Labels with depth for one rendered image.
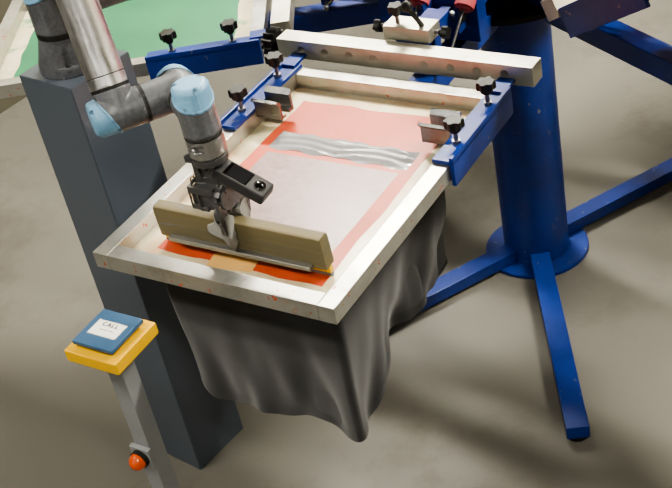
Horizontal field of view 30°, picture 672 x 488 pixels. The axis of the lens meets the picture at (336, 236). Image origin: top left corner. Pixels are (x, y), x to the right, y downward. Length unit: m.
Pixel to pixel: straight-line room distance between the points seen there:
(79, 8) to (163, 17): 1.22
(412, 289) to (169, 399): 0.87
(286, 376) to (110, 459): 1.06
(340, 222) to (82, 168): 0.68
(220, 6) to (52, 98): 0.86
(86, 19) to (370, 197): 0.69
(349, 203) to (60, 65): 0.71
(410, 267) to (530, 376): 0.92
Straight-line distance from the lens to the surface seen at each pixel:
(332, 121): 2.92
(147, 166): 3.00
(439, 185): 2.59
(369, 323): 2.59
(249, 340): 2.66
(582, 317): 3.72
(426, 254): 2.75
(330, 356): 2.54
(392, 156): 2.74
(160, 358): 3.23
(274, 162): 2.81
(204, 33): 3.46
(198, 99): 2.33
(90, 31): 2.40
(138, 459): 2.60
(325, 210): 2.62
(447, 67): 2.93
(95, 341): 2.42
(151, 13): 3.66
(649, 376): 3.53
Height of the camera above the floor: 2.42
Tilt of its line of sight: 35 degrees down
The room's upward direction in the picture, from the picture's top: 12 degrees counter-clockwise
